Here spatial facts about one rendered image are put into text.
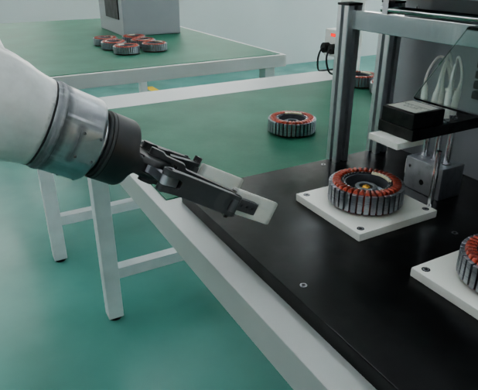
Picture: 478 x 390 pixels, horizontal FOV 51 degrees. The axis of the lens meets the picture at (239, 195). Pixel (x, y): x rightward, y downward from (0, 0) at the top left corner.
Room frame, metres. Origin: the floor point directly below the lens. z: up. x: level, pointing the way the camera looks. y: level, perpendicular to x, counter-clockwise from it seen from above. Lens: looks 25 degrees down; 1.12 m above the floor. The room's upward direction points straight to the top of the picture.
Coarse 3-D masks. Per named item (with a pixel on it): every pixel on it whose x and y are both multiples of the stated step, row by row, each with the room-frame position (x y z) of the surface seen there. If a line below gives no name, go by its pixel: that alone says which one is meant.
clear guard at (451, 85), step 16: (464, 32) 0.47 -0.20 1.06; (464, 48) 0.45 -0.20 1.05; (448, 64) 0.45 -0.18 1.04; (464, 64) 0.44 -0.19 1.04; (432, 80) 0.45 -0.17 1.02; (448, 80) 0.43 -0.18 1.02; (464, 80) 0.42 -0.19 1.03; (416, 96) 0.44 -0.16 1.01; (432, 96) 0.43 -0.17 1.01; (448, 96) 0.42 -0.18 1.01; (464, 96) 0.41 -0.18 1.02; (464, 112) 0.40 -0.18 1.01
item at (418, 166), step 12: (408, 156) 0.79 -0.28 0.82; (420, 156) 0.78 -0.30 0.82; (408, 168) 0.78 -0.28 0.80; (420, 168) 0.76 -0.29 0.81; (432, 168) 0.74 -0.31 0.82; (444, 168) 0.73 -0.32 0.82; (456, 168) 0.74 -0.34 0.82; (408, 180) 0.78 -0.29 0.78; (420, 180) 0.76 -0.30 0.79; (444, 180) 0.73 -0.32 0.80; (456, 180) 0.74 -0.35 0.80; (420, 192) 0.76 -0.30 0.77; (444, 192) 0.73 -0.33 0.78; (456, 192) 0.75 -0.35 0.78
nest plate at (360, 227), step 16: (304, 192) 0.73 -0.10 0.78; (320, 192) 0.73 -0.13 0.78; (320, 208) 0.68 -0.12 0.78; (336, 208) 0.68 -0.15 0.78; (400, 208) 0.68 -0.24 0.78; (416, 208) 0.68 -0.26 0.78; (432, 208) 0.68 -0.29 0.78; (336, 224) 0.64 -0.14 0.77; (352, 224) 0.62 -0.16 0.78; (368, 224) 0.62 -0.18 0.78; (384, 224) 0.62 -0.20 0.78; (400, 224) 0.63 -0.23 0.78
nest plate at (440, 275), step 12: (456, 252) 0.55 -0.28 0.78; (420, 264) 0.52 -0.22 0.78; (432, 264) 0.52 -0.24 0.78; (444, 264) 0.52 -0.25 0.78; (420, 276) 0.50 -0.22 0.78; (432, 276) 0.50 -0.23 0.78; (444, 276) 0.50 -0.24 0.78; (456, 276) 0.50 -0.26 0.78; (432, 288) 0.49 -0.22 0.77; (444, 288) 0.47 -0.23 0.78; (456, 288) 0.47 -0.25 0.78; (468, 288) 0.47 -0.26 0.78; (456, 300) 0.46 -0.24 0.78; (468, 300) 0.45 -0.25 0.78; (468, 312) 0.44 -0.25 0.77
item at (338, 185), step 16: (336, 176) 0.71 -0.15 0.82; (352, 176) 0.73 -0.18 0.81; (368, 176) 0.73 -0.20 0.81; (384, 176) 0.71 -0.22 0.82; (336, 192) 0.67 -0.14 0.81; (352, 192) 0.66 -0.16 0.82; (368, 192) 0.65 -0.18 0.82; (384, 192) 0.65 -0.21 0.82; (400, 192) 0.66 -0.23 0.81; (352, 208) 0.65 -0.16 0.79; (368, 208) 0.64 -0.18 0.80; (384, 208) 0.65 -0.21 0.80
